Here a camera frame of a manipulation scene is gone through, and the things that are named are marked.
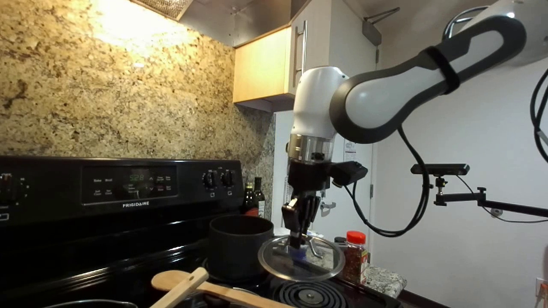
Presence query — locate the wooden spatula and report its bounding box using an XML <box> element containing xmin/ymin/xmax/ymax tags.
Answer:
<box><xmin>150</xmin><ymin>267</ymin><xmax>209</xmax><ymax>308</ymax></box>

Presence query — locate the dark glass bottle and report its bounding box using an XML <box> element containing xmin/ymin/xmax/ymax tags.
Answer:
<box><xmin>253</xmin><ymin>176</ymin><xmax>265</xmax><ymax>217</ymax></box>

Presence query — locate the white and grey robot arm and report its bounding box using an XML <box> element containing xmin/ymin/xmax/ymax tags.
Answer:
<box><xmin>282</xmin><ymin>0</ymin><xmax>548</xmax><ymax>247</ymax></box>

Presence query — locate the steel range hood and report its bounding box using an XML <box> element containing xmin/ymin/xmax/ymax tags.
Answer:
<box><xmin>130</xmin><ymin>0</ymin><xmax>310</xmax><ymax>46</ymax></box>

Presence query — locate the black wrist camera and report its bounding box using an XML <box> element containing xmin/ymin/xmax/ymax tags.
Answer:
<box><xmin>330</xmin><ymin>161</ymin><xmax>368</xmax><ymax>187</ymax></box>

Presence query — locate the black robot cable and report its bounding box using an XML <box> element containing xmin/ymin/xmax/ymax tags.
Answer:
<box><xmin>340</xmin><ymin>123</ymin><xmax>431</xmax><ymax>240</ymax></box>

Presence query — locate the black electric stove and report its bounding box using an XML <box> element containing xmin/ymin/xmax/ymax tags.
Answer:
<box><xmin>0</xmin><ymin>156</ymin><xmax>407</xmax><ymax>308</ymax></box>

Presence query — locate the glass pot lid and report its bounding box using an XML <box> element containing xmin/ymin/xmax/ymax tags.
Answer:
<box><xmin>257</xmin><ymin>236</ymin><xmax>346</xmax><ymax>283</ymax></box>

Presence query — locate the red-capped spice jar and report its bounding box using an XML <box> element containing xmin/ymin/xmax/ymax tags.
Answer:
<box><xmin>342</xmin><ymin>231</ymin><xmax>368</xmax><ymax>284</ymax></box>

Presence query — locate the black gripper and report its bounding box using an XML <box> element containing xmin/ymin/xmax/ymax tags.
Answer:
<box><xmin>282</xmin><ymin>161</ymin><xmax>330</xmax><ymax>243</ymax></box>

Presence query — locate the black camera on mount arm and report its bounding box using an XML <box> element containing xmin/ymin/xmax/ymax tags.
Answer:
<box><xmin>411</xmin><ymin>164</ymin><xmax>548</xmax><ymax>217</ymax></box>

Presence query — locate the black cooking pot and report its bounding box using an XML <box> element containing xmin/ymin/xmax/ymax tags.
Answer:
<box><xmin>207</xmin><ymin>216</ymin><xmax>274</xmax><ymax>283</ymax></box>

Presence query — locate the wooden spoon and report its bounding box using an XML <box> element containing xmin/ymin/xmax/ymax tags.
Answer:
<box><xmin>149</xmin><ymin>269</ymin><xmax>298</xmax><ymax>308</ymax></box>

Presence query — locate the light wooden wall cabinet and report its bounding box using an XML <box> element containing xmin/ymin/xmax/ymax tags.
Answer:
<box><xmin>233</xmin><ymin>0</ymin><xmax>376</xmax><ymax>113</ymax></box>

